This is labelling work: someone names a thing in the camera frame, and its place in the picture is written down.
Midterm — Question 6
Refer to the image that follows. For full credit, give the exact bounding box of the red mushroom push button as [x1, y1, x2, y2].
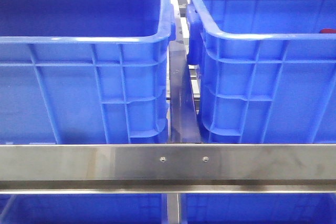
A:
[320, 28, 336, 34]

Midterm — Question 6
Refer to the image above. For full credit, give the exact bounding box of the steel shelf centre divider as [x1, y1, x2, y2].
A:
[169, 0, 202, 144]

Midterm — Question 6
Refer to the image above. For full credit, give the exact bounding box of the left blue plastic crate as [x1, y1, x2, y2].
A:
[1, 0, 175, 144]

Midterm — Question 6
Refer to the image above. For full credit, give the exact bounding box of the blue plastic crate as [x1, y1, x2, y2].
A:
[186, 0, 335, 144]
[1, 0, 175, 144]

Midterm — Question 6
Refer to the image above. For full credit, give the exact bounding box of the right blue plastic crate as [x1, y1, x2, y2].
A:
[186, 0, 335, 144]

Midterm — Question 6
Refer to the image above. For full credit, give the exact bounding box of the lower right blue crate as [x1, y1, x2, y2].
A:
[182, 194, 335, 223]

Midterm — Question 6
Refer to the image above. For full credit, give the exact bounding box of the lower left blue crate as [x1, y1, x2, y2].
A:
[1, 194, 168, 223]

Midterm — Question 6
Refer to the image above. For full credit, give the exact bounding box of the left rail screw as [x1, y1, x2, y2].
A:
[160, 156, 166, 163]

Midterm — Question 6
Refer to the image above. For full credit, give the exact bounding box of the steel shelf front rail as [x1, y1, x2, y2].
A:
[1, 144, 335, 194]

